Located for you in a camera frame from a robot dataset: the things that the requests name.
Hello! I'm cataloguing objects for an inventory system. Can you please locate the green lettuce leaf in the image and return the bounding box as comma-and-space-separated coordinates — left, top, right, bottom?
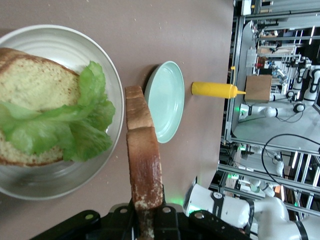
0, 60, 117, 163

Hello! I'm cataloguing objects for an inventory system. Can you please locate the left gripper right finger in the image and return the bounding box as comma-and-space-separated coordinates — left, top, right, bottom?
153, 183, 251, 240

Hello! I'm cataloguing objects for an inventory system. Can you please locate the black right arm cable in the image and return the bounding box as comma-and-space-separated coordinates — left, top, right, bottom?
261, 134, 320, 187

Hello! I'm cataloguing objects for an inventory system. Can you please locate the beige plate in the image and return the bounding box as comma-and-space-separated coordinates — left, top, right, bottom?
0, 24, 125, 201

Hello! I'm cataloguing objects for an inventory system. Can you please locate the white black background robot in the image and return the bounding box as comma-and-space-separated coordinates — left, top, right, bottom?
287, 56, 320, 113

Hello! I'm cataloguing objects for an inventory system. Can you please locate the yellow mustard squeeze bottle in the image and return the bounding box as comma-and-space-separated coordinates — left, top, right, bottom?
191, 66, 247, 100

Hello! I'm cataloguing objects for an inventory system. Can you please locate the brown cardboard box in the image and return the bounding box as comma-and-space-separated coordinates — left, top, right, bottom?
244, 74, 273, 103

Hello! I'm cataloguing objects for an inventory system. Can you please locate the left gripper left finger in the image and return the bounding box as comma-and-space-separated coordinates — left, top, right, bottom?
29, 197, 140, 240

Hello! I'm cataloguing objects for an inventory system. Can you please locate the aluminium frame rail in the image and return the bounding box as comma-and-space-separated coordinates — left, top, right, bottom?
219, 0, 245, 148

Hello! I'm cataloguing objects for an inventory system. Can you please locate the light bread slice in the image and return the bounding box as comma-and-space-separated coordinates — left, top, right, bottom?
0, 47, 82, 168

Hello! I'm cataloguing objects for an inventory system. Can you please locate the dark crust bread slice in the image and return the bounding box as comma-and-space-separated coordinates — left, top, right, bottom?
124, 85, 165, 240

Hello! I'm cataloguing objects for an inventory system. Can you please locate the mint green plate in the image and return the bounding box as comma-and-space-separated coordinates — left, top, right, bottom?
144, 61, 185, 145

